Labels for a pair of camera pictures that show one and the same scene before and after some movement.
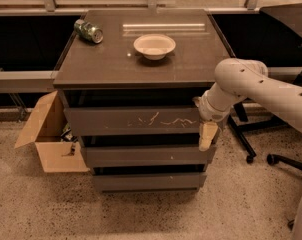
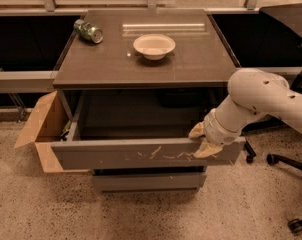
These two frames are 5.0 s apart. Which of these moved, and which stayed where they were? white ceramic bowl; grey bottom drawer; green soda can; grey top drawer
Moved: grey top drawer
Stayed: grey bottom drawer; white ceramic bowl; green soda can
